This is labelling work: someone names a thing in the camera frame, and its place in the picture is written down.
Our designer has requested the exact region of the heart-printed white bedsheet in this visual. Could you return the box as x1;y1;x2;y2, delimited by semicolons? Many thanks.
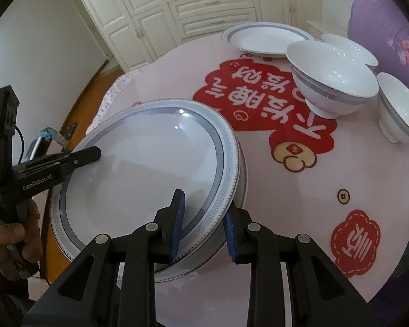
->
85;68;151;137

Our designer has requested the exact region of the purple floral quilt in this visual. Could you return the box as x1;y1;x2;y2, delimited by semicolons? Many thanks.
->
347;0;409;92

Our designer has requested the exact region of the white bowl with grey band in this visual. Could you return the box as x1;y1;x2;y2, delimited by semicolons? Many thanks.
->
320;33;380;67
377;72;409;144
285;40;380;119

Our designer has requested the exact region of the printed pink tablecloth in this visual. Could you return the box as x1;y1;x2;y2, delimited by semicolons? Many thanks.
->
89;29;409;327

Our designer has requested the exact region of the metal hinge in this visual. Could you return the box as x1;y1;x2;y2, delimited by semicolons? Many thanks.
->
62;123;77;145

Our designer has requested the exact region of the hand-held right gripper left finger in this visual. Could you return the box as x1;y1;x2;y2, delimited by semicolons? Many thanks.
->
22;188;187;327

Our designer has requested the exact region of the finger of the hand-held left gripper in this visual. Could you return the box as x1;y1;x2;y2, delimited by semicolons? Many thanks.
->
59;146;102;175

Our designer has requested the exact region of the white panelled wardrobe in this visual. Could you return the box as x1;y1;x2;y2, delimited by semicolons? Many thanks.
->
66;0;323;74

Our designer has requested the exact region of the person's left hand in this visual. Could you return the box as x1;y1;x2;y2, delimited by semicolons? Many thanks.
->
0;199;43;281

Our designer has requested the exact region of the metal bracket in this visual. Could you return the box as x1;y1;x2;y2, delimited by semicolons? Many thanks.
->
26;127;64;161

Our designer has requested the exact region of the black cable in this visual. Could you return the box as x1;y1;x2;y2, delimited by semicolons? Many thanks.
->
14;125;25;164

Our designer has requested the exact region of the large round patterned-rim plate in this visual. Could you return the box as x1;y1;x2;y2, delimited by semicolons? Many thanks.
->
49;140;249;284
59;99;241;274

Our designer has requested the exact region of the oval grey-rimmed white plate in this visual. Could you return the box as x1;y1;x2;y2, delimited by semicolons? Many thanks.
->
221;23;316;58

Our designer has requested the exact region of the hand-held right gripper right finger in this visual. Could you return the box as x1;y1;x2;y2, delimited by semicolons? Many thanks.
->
221;204;391;327

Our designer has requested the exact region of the white nightstand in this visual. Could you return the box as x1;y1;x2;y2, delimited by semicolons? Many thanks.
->
306;19;350;41

